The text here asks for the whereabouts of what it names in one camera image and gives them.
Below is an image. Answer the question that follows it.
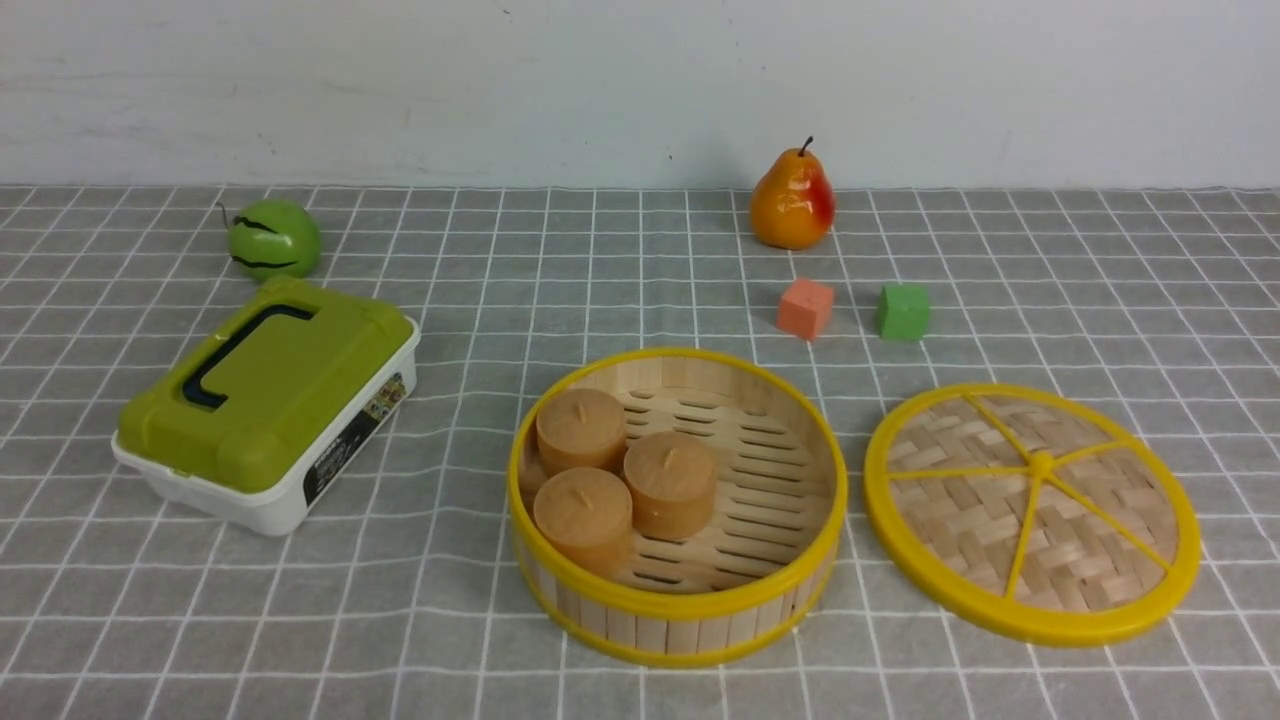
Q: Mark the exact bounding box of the yellow woven steamer lid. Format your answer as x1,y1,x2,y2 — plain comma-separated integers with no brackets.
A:
863,384,1201,647

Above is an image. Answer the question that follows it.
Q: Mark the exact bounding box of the yellow bamboo steamer basket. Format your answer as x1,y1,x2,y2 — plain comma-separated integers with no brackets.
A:
507,347,849,667

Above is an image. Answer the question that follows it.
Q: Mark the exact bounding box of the brown candle back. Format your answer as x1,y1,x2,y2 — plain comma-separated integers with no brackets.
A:
535,388,627,477

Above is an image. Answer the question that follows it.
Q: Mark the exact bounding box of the brown candle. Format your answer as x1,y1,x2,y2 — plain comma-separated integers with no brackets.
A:
622,430,721,541
535,388,627,477
532,468,634,578

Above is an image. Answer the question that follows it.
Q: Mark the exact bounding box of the brown candle right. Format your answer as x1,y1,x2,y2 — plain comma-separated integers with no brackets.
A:
622,430,721,541

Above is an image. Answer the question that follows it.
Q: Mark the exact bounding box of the brown candle front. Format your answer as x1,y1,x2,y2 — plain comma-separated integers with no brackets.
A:
532,468,634,578

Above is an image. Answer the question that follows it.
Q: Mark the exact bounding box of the orange foam cube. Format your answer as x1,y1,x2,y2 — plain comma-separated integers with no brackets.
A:
774,277,835,342

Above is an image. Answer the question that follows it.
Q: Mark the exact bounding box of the orange toy pear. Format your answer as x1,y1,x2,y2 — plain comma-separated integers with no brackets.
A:
749,136,837,251

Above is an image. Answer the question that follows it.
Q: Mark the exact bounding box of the green foam cube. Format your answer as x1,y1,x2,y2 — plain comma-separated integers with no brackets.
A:
876,283,931,342

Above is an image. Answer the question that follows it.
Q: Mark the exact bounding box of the grey checked tablecloth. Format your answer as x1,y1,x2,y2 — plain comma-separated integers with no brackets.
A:
1,186,1279,719

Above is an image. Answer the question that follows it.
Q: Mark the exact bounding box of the green lidded plastic box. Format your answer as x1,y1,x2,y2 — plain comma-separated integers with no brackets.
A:
111,277,421,536

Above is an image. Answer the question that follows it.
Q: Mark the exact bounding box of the green toy melon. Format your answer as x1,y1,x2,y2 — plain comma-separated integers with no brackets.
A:
216,197,323,282

